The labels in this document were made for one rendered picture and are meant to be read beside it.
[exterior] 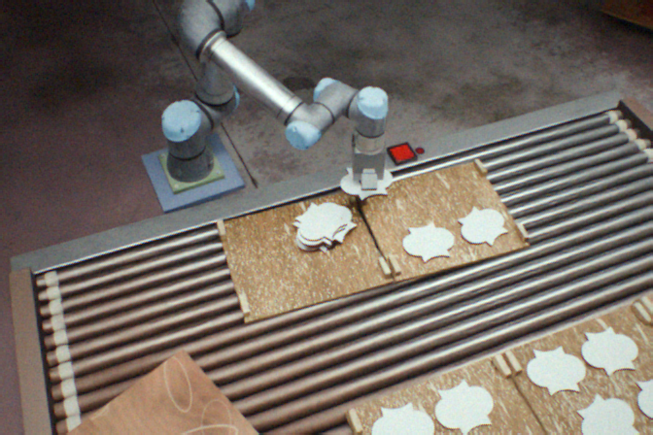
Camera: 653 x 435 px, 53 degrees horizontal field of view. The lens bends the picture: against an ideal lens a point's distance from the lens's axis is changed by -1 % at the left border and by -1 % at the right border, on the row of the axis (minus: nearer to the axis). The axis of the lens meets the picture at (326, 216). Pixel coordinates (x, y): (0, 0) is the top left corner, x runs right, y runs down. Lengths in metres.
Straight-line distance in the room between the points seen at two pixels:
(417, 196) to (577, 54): 2.54
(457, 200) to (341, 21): 2.54
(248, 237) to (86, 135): 2.00
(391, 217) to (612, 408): 0.77
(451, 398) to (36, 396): 0.98
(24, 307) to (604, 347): 1.49
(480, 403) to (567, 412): 0.21
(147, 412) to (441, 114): 2.62
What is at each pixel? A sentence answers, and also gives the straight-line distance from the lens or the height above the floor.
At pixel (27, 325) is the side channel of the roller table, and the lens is 1.87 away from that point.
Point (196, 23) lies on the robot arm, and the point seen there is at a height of 1.50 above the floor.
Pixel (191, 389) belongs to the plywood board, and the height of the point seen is 1.04.
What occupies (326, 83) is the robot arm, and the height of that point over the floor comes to 1.36.
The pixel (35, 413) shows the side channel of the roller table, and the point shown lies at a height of 0.95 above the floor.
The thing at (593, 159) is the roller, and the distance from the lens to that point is 2.31.
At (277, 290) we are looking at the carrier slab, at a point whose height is 0.94.
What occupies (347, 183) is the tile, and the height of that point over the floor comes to 1.07.
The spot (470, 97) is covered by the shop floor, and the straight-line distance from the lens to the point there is 3.89.
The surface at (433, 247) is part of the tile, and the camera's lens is 1.89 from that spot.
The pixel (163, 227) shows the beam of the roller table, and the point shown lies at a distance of 2.00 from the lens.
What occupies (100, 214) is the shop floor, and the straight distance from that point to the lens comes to 3.35.
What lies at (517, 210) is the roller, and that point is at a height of 0.92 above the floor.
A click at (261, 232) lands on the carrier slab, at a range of 1.92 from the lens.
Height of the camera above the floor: 2.43
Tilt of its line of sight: 50 degrees down
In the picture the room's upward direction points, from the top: 1 degrees clockwise
